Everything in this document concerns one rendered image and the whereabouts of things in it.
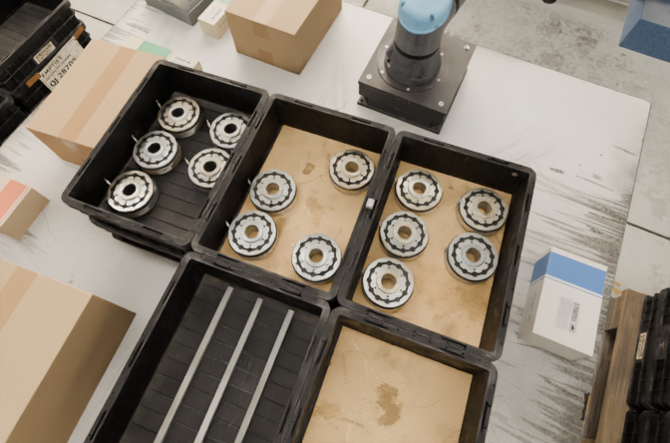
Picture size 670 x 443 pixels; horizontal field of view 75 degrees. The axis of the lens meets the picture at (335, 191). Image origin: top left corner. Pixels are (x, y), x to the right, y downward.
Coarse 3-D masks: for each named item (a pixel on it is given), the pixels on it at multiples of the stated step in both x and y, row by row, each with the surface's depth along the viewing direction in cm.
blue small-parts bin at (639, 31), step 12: (636, 0) 88; (648, 0) 92; (660, 0) 92; (636, 12) 84; (648, 12) 90; (660, 12) 90; (624, 24) 89; (636, 24) 82; (648, 24) 81; (660, 24) 80; (624, 36) 85; (636, 36) 84; (648, 36) 83; (660, 36) 82; (636, 48) 86; (648, 48) 84; (660, 48) 83
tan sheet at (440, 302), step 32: (416, 192) 100; (448, 192) 100; (448, 224) 96; (384, 256) 93; (416, 288) 90; (448, 288) 90; (480, 288) 90; (416, 320) 87; (448, 320) 87; (480, 320) 87
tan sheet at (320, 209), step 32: (288, 128) 108; (288, 160) 104; (320, 160) 104; (320, 192) 100; (288, 224) 97; (320, 224) 97; (352, 224) 96; (288, 256) 93; (320, 256) 93; (320, 288) 90
